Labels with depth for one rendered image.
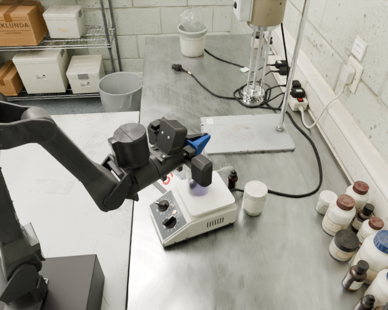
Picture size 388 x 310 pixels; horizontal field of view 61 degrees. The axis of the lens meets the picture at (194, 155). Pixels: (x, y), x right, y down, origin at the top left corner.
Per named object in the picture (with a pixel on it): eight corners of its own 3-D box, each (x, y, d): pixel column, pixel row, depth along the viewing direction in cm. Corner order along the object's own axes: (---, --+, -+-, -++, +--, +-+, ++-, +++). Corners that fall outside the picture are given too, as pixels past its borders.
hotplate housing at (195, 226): (163, 250, 81) (161, 230, 76) (148, 211, 90) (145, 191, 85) (243, 221, 88) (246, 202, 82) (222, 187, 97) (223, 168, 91)
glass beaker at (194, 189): (196, 203, 81) (196, 180, 76) (180, 188, 85) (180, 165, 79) (217, 190, 84) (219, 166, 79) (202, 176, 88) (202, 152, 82)
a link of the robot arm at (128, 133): (108, 213, 59) (91, 162, 51) (90, 188, 64) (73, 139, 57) (162, 185, 64) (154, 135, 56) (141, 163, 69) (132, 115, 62)
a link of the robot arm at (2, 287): (4, 306, 55) (-12, 285, 51) (-7, 268, 61) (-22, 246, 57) (44, 284, 58) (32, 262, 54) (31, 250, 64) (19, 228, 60)
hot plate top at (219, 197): (191, 219, 78) (191, 216, 78) (174, 184, 87) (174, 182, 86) (236, 203, 82) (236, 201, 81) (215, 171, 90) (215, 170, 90)
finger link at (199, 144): (196, 168, 69) (196, 147, 65) (185, 159, 71) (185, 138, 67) (220, 154, 73) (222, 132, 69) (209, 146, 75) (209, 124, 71)
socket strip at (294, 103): (292, 111, 125) (294, 101, 122) (266, 63, 155) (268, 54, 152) (306, 111, 126) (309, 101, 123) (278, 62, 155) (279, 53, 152)
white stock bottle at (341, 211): (335, 215, 89) (348, 187, 82) (350, 233, 85) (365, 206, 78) (316, 221, 88) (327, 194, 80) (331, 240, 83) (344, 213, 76)
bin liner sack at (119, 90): (105, 143, 250) (93, 96, 222) (109, 117, 274) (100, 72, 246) (149, 141, 252) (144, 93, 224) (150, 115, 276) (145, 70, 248)
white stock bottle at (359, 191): (339, 216, 89) (351, 192, 82) (337, 201, 93) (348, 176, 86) (361, 220, 88) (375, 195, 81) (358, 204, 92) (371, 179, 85)
